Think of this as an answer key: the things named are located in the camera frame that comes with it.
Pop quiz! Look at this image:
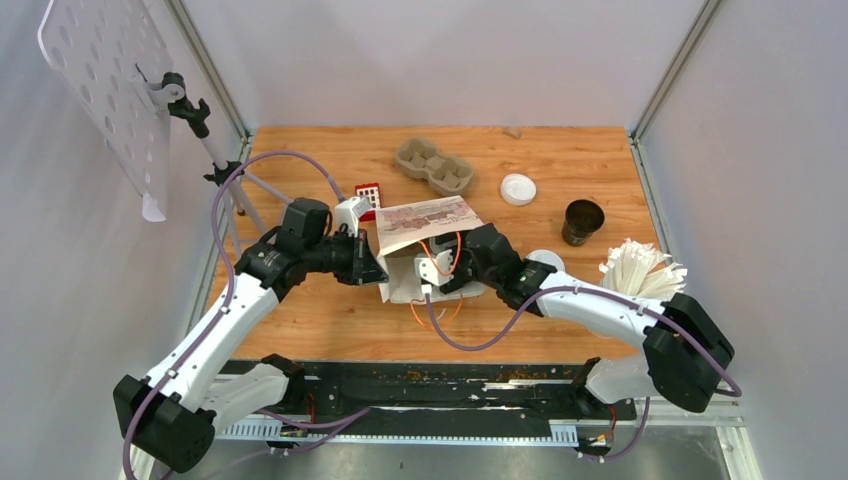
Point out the tripod stand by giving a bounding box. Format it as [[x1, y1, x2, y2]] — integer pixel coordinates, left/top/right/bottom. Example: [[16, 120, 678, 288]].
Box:
[[133, 64, 288, 253]]

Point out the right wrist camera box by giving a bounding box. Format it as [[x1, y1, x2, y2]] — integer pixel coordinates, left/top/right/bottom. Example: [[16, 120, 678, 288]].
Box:
[[414, 240, 461, 300]]

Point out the cardboard cup carrier tray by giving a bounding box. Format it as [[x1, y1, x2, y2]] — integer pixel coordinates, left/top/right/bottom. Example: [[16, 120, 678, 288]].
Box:
[[395, 137, 475, 197]]

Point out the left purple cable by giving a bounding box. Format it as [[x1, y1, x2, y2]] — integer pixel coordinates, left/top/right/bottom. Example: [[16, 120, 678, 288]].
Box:
[[121, 150, 347, 480]]

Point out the wrapped white straws bundle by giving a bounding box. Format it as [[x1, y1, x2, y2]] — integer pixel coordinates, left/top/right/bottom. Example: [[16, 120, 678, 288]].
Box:
[[599, 238, 688, 301]]

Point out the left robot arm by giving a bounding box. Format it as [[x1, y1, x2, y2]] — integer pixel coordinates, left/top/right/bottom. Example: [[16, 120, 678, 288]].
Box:
[[113, 196, 388, 473]]

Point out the perforated white panel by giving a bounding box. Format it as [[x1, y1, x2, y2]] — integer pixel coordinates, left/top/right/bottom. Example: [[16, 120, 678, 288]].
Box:
[[37, 0, 184, 222]]

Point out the white paper bakery bag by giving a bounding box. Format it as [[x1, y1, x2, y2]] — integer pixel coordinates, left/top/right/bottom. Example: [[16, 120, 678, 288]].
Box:
[[376, 196, 485, 306]]

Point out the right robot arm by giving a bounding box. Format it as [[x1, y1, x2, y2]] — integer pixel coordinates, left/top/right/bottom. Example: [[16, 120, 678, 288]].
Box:
[[424, 223, 742, 418]]

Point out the red toy block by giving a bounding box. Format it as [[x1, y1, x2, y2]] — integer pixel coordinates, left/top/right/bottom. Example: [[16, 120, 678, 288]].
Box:
[[355, 182, 382, 221]]

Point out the stack of white lids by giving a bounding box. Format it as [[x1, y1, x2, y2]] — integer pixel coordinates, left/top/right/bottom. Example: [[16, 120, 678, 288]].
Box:
[[499, 173, 537, 206]]

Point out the white plastic cup lid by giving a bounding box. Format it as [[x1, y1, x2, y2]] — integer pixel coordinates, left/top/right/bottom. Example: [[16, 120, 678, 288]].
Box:
[[527, 249, 565, 272]]

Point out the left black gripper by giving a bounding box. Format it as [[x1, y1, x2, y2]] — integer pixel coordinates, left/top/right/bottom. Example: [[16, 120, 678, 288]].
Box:
[[305, 228, 390, 286]]

